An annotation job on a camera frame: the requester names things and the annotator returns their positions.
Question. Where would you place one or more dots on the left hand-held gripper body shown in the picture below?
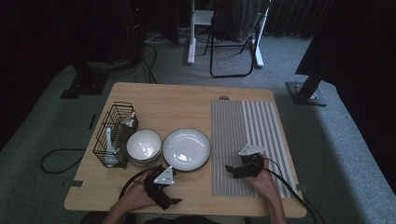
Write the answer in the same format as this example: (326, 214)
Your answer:
(160, 194)

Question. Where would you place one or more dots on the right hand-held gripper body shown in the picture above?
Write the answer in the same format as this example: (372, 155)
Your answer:
(250, 169)

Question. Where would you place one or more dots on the white plate dark rim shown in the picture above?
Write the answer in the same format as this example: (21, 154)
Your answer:
(186, 146)

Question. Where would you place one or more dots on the bundle of white chopsticks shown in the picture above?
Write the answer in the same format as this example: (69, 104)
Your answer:
(129, 120)

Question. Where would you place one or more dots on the person's right hand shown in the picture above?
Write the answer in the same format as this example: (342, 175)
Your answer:
(266, 185)

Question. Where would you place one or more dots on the person's left hand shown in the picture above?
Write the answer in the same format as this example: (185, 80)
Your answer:
(135, 196)

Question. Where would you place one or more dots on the grey striped placemat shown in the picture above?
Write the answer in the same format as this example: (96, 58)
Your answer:
(230, 124)

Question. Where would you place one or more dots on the dark tape strip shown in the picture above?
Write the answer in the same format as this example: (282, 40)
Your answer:
(301, 187)
(74, 184)

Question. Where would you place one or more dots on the round table grommet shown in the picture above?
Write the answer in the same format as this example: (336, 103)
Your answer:
(223, 97)

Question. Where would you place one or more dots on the small black floor strip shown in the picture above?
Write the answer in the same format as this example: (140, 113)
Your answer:
(92, 122)

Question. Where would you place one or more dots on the black folding chair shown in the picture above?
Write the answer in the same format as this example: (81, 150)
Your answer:
(211, 62)

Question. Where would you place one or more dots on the black stand base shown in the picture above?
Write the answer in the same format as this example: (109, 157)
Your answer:
(84, 84)

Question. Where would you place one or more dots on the black equipment with red light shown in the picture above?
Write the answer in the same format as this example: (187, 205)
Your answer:
(130, 31)

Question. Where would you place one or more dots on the dark cloth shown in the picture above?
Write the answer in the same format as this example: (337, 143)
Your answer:
(236, 21)

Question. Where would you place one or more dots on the black curtain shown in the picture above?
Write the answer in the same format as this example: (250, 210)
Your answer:
(358, 62)

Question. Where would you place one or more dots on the grey curtain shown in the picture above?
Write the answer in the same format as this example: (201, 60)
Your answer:
(295, 18)

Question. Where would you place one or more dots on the black stand with base plate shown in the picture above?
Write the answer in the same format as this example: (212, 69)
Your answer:
(306, 90)

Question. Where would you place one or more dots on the white desk frame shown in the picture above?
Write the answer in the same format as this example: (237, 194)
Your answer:
(191, 46)

